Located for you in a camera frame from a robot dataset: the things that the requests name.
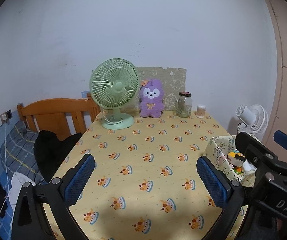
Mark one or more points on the cotton swab container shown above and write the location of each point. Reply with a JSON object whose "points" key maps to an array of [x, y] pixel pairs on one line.
{"points": [[201, 111]]}

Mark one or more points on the white cloth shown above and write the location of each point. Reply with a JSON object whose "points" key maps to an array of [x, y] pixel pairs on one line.
{"points": [[16, 187]]}

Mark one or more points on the wall socket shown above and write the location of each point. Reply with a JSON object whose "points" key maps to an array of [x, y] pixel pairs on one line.
{"points": [[8, 115]]}

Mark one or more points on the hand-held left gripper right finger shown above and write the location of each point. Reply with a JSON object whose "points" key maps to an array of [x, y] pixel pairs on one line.
{"points": [[212, 180]]}

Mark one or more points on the wooden bed headboard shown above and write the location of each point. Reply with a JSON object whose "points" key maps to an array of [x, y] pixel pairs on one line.
{"points": [[53, 110]]}

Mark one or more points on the grey plaid pillow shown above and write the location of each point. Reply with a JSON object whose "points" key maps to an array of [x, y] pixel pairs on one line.
{"points": [[16, 152]]}

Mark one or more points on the green desk fan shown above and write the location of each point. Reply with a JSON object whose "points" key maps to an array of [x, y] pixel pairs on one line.
{"points": [[113, 85]]}

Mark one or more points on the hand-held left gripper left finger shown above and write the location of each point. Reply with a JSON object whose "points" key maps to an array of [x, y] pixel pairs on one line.
{"points": [[79, 177]]}

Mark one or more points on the yellow printed tablecloth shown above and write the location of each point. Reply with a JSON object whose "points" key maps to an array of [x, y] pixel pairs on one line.
{"points": [[146, 150]]}

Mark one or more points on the glass jar with dark lid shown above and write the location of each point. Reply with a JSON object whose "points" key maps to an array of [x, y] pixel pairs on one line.
{"points": [[184, 105]]}

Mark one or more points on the cartoon print tissue pack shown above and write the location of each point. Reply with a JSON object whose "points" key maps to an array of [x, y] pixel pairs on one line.
{"points": [[234, 156]]}

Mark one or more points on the green patterned board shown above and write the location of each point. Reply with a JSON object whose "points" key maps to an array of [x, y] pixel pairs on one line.
{"points": [[176, 80]]}

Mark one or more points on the purple plush toy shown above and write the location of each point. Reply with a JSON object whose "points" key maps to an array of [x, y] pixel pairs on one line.
{"points": [[151, 105]]}

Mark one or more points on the white standing fan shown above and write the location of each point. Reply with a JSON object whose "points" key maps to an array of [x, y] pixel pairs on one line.
{"points": [[253, 120]]}

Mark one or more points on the paper storage box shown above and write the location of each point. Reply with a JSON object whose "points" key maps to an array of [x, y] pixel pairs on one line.
{"points": [[218, 155]]}

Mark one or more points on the black cloth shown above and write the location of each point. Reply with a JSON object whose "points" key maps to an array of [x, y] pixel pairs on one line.
{"points": [[51, 152]]}

